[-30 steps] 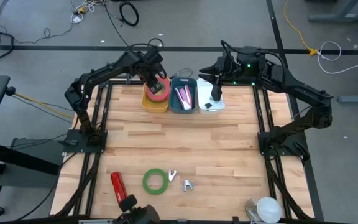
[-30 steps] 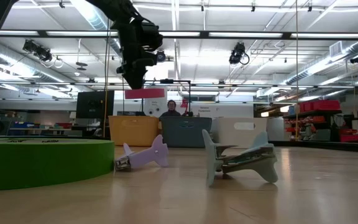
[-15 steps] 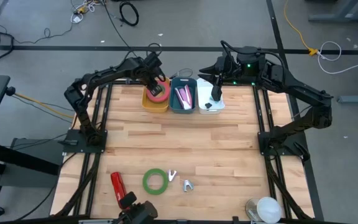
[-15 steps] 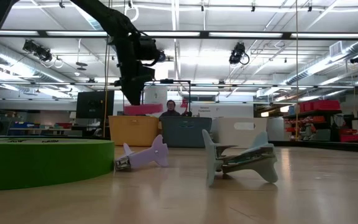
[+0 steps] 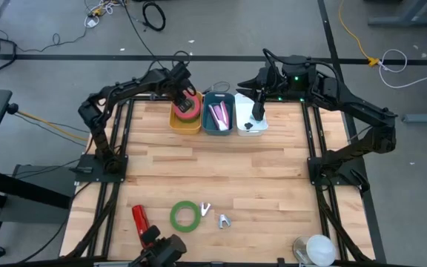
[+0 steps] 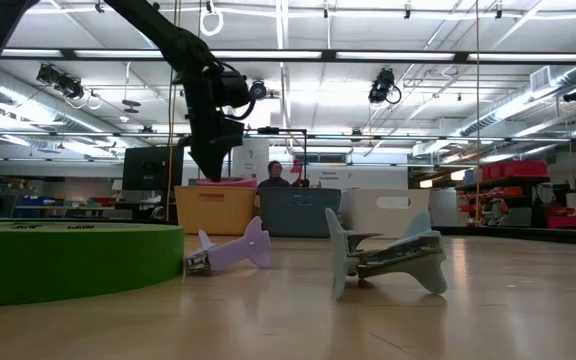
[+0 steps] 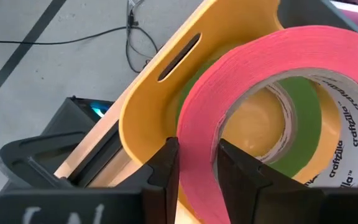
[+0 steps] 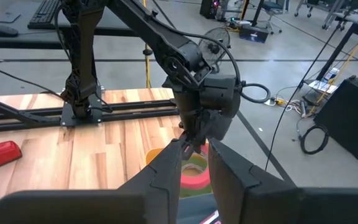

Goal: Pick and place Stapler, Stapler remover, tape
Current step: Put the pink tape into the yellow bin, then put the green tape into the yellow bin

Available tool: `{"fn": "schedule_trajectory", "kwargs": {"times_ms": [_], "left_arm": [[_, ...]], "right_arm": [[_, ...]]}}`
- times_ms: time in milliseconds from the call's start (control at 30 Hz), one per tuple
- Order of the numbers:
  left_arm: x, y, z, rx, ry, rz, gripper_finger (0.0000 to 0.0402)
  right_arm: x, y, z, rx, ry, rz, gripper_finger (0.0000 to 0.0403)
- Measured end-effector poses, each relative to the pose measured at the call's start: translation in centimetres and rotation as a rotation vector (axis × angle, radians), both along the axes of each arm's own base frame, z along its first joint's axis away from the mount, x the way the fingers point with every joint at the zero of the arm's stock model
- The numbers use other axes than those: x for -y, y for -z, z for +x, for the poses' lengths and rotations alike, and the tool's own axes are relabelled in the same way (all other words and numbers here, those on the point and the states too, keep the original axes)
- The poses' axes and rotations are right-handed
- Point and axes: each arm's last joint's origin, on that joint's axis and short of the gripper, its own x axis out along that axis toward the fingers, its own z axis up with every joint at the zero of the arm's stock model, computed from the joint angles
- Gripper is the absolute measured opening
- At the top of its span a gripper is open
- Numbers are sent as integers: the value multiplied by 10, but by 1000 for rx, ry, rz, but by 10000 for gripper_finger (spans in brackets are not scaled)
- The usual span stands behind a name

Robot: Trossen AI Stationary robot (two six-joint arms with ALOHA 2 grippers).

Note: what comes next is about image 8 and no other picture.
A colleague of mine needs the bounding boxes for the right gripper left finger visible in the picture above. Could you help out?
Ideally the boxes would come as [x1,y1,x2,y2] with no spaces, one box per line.
[0,139,183,224]

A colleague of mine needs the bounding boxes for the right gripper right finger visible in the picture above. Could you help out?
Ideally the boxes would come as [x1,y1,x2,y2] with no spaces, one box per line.
[208,138,358,224]

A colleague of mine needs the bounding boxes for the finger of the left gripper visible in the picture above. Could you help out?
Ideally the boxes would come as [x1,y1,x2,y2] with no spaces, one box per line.
[195,122,210,147]
[180,133,196,161]

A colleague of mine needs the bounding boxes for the pink tape roll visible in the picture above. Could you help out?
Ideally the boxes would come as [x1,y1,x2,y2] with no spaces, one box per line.
[180,142,213,192]

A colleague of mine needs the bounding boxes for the green tape roll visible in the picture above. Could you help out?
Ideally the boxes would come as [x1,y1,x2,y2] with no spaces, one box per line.
[180,185,213,199]

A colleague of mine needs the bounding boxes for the black floor fan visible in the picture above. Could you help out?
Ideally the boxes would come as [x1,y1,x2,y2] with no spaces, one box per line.
[198,27,232,74]

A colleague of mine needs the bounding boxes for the large black box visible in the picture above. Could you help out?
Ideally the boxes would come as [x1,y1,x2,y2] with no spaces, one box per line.
[313,75,358,163]

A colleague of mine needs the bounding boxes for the office chair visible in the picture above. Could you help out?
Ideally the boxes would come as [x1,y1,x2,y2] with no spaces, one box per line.
[260,0,289,35]

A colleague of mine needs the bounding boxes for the black desk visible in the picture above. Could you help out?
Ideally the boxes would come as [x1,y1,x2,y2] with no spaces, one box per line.
[0,0,138,50]

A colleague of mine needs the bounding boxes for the black keyboard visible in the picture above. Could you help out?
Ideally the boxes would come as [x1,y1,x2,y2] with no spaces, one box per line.
[27,0,62,30]

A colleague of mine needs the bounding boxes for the black computer mouse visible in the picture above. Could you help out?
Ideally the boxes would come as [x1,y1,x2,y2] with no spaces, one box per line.
[0,24,20,39]

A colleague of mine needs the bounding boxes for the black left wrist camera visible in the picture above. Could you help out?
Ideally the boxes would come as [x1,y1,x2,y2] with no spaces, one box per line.
[200,73,241,110]

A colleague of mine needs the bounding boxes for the black aluminium table frame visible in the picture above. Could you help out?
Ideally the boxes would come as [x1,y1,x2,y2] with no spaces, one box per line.
[0,92,180,134]

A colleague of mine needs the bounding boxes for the coiled black cable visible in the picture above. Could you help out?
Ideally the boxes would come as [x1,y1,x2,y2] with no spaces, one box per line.
[299,124,330,156]

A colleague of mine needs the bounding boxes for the power strip with cables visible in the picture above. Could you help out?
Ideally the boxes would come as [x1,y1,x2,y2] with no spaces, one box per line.
[264,95,311,118]

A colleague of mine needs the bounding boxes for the long black floor cable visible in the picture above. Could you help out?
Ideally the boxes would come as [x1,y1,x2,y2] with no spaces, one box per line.
[264,24,345,172]

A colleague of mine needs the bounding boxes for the yellow cable with black knob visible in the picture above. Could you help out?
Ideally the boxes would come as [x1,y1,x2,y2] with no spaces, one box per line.
[142,0,154,90]

